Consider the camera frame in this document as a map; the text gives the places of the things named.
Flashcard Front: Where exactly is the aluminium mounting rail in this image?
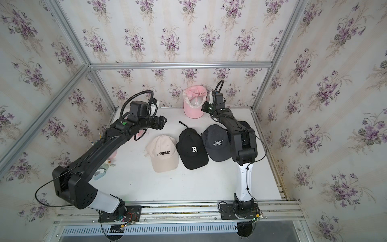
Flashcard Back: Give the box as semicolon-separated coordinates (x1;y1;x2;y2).
53;201;305;226

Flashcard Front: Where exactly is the small green white bottle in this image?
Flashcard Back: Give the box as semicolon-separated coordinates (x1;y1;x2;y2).
93;160;115;180

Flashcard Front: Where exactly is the black cap white letter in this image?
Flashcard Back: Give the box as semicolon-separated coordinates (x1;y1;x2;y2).
240;121;255;134

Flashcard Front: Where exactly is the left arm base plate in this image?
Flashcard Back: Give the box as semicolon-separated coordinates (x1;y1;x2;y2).
98;206;143;223

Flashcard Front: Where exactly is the beige baseball cap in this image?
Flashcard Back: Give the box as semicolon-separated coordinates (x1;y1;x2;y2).
145;135;179;173

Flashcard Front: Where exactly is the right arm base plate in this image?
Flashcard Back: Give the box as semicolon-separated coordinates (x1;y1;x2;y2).
218;201;263;221

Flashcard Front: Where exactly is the pink cap left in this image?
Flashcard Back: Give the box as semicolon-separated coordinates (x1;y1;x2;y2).
134;130;146;140

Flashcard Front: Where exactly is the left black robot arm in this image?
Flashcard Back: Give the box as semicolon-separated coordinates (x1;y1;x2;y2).
52;90;167;221

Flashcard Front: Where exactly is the pink pen holder cup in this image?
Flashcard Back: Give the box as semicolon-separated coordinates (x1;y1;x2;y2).
108;151;117;161

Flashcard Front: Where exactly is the dark grey baseball cap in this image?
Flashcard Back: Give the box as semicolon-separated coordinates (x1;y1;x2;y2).
201;124;231;162

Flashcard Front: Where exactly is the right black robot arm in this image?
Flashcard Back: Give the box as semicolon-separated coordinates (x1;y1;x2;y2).
202;80;267;217

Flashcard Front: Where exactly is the pink cap back wall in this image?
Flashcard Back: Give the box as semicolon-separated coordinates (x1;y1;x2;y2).
182;85;207;119

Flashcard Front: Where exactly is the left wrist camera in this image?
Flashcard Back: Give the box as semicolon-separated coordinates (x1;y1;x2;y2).
149;97;159;110

